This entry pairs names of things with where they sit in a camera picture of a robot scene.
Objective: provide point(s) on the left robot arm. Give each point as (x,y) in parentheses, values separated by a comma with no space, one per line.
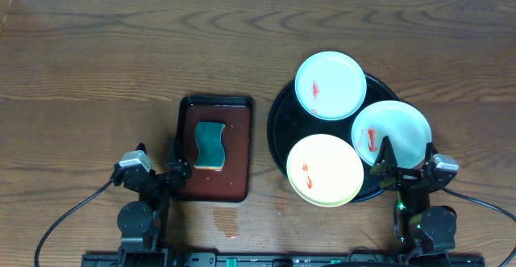
(143,222)

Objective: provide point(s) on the green scouring sponge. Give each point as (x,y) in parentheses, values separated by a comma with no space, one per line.
(211,152)

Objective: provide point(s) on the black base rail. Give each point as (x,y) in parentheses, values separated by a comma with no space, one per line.
(209,259)

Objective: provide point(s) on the light blue plate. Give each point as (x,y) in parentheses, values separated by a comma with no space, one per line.
(330,85)
(404,125)

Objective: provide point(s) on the black rectangular water tray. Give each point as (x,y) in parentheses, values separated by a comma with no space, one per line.
(231,183)

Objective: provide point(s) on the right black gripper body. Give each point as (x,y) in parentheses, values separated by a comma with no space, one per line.
(405,177)

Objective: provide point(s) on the yellow plate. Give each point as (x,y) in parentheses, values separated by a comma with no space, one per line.
(325,170)

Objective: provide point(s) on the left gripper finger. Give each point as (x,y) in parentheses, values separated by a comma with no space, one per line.
(141,150)
(176,160)

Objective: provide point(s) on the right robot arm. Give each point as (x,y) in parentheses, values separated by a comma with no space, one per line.
(422,228)

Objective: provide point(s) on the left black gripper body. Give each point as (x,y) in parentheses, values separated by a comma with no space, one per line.
(157,178)

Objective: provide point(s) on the black round serving tray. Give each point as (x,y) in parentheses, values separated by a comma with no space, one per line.
(288,122)

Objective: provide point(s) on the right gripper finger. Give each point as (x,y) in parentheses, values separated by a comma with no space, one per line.
(429,152)
(386,161)

